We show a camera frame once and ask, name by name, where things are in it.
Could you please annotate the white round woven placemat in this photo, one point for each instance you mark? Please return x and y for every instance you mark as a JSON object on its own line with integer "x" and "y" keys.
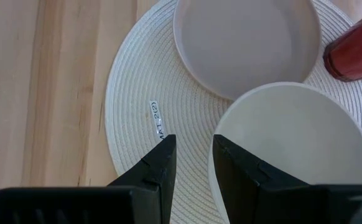
{"x": 137, "y": 77}

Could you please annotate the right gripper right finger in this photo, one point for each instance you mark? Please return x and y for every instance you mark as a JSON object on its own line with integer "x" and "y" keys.
{"x": 240, "y": 180}

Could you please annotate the white ceramic bowl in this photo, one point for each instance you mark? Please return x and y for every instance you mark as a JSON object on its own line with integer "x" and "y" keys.
{"x": 293, "y": 133}

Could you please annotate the red faceted tumbler with juice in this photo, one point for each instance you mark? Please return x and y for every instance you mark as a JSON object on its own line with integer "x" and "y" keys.
{"x": 355, "y": 53}

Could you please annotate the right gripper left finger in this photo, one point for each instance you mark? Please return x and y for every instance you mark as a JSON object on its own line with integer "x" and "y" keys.
{"x": 156, "y": 174}

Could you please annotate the beige shallow plate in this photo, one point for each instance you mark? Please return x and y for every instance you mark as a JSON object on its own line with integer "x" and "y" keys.
{"x": 246, "y": 46}

